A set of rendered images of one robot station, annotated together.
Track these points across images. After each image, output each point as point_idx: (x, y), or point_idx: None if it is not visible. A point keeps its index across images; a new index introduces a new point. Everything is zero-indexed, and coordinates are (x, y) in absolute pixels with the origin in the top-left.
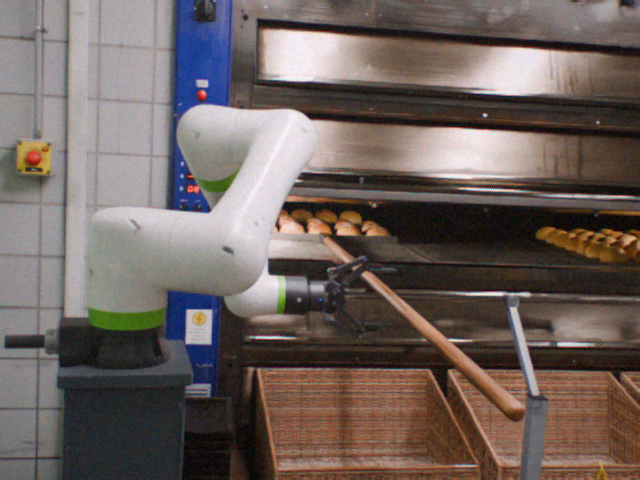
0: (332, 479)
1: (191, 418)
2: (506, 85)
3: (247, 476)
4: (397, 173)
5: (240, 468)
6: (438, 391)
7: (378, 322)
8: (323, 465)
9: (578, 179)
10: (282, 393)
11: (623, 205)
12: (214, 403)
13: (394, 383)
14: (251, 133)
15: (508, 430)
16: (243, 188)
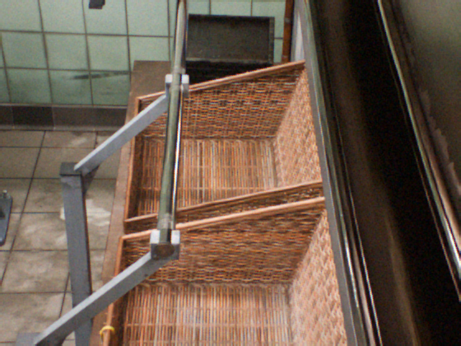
0: (229, 183)
1: (222, 46)
2: None
3: (244, 136)
4: None
5: (264, 133)
6: (274, 188)
7: (101, 0)
8: (265, 181)
9: (385, 11)
10: (300, 96)
11: (311, 86)
12: (265, 58)
13: (316, 164)
14: None
15: (309, 320)
16: None
